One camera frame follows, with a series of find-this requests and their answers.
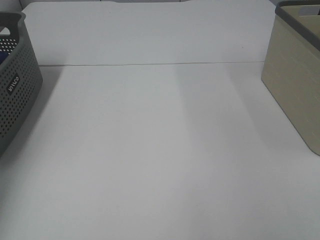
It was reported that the blue microfibre towel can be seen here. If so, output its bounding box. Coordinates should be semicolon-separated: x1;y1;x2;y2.
0;51;8;64

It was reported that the beige storage bin grey rim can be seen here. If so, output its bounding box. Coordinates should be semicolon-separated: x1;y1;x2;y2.
261;0;320;155

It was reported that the grey perforated plastic basket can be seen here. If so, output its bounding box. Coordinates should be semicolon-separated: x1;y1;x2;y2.
0;11;43;154

